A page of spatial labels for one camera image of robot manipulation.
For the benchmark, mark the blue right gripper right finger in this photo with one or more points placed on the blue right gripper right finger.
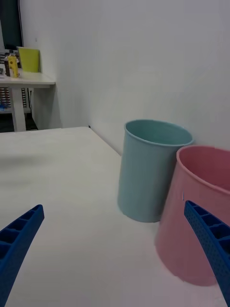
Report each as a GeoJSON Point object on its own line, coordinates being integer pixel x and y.
{"type": "Point", "coordinates": [213, 244]}

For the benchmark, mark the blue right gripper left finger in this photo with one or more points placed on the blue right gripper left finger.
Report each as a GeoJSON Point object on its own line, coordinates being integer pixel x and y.
{"type": "Point", "coordinates": [16, 244]}

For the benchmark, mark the pink plastic bin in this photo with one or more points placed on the pink plastic bin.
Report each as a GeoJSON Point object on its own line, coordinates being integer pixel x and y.
{"type": "Point", "coordinates": [191, 216]}

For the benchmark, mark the pale blue plastic bin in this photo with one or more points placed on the pale blue plastic bin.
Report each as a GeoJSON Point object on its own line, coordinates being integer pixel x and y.
{"type": "Point", "coordinates": [146, 177]}

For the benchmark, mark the white side table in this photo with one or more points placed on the white side table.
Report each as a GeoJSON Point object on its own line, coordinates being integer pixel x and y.
{"type": "Point", "coordinates": [21, 81]}

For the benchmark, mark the yellow-green board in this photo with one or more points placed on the yellow-green board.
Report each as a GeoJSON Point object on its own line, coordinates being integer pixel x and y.
{"type": "Point", "coordinates": [29, 60]}

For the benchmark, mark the dark monitor screen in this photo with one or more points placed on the dark monitor screen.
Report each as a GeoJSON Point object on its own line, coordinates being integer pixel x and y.
{"type": "Point", "coordinates": [10, 24]}

